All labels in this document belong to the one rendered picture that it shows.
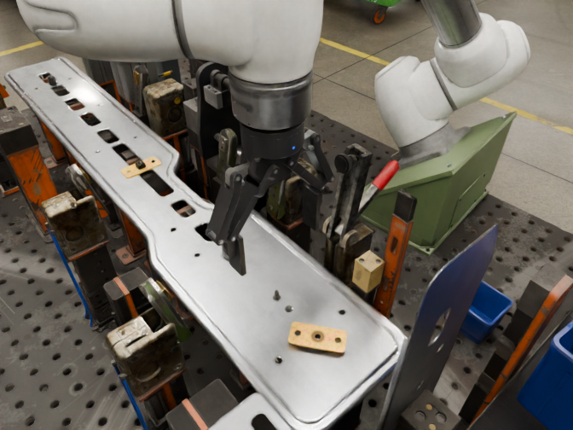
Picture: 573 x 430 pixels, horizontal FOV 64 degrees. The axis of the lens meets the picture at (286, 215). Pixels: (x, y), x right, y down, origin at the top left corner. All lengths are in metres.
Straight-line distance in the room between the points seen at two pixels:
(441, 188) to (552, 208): 1.69
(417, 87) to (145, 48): 0.93
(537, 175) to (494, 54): 1.81
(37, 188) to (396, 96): 0.97
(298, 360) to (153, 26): 0.47
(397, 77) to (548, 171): 1.90
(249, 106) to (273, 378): 0.38
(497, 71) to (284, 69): 0.89
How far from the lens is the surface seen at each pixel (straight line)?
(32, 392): 1.14
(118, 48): 0.49
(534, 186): 2.92
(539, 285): 0.59
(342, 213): 0.76
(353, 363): 0.70
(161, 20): 0.46
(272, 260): 0.81
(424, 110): 1.30
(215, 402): 0.70
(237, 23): 0.44
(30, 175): 1.33
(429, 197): 1.18
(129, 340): 0.70
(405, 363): 0.46
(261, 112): 0.49
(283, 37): 0.45
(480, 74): 1.28
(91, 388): 1.09
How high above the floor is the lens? 1.60
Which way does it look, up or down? 42 degrees down
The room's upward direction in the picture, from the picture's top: straight up
